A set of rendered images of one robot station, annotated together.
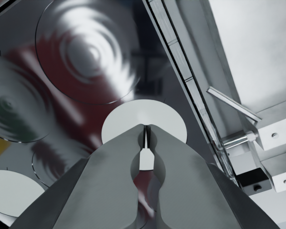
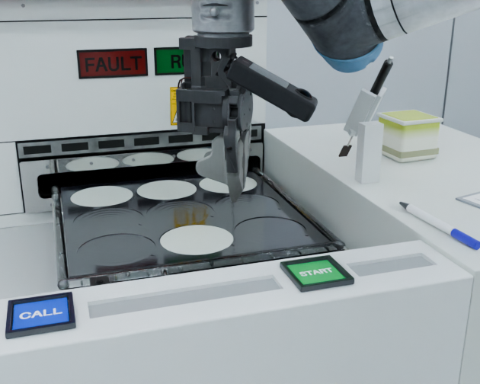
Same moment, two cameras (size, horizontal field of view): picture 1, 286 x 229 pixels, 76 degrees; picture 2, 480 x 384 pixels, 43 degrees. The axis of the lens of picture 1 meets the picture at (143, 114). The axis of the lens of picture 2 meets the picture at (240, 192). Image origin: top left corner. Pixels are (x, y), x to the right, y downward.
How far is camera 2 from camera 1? 0.76 m
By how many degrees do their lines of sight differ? 67
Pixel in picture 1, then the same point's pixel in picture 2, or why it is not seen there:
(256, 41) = not seen: hidden behind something
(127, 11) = (292, 241)
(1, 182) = (183, 189)
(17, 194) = (168, 190)
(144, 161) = (171, 237)
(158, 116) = (216, 245)
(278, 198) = not seen: outside the picture
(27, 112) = (238, 208)
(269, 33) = not seen: hidden behind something
